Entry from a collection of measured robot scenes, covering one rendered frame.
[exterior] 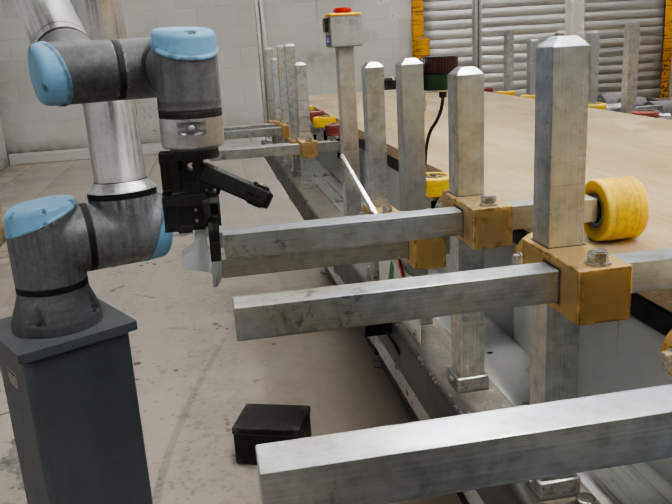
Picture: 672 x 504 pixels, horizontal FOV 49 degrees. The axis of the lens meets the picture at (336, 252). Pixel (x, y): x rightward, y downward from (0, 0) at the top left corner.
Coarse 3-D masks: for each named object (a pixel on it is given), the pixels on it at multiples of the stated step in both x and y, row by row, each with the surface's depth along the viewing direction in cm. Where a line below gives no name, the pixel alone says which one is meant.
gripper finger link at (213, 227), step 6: (216, 210) 108; (216, 216) 106; (210, 222) 107; (216, 222) 107; (210, 228) 107; (216, 228) 107; (210, 234) 107; (216, 234) 107; (210, 240) 108; (216, 240) 108; (210, 246) 109; (216, 246) 108; (210, 252) 109; (216, 252) 109; (216, 258) 109
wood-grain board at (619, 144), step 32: (320, 96) 361; (512, 96) 302; (512, 128) 206; (608, 128) 195; (640, 128) 192; (448, 160) 161; (512, 160) 157; (608, 160) 150; (640, 160) 148; (512, 192) 126
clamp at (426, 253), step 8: (416, 240) 112; (424, 240) 113; (432, 240) 113; (440, 240) 113; (408, 248) 116; (416, 248) 113; (424, 248) 113; (432, 248) 113; (440, 248) 114; (416, 256) 113; (424, 256) 113; (432, 256) 114; (440, 256) 114; (416, 264) 114; (424, 264) 114; (432, 264) 114; (440, 264) 114
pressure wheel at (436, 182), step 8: (432, 176) 141; (440, 176) 142; (448, 176) 140; (432, 184) 138; (440, 184) 138; (448, 184) 139; (432, 192) 139; (440, 192) 139; (432, 200) 142; (432, 208) 143
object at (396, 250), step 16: (448, 240) 117; (224, 256) 113; (272, 256) 113; (288, 256) 113; (304, 256) 114; (320, 256) 114; (336, 256) 114; (352, 256) 115; (368, 256) 115; (384, 256) 116; (400, 256) 116; (224, 272) 112; (240, 272) 112; (256, 272) 113; (272, 272) 113
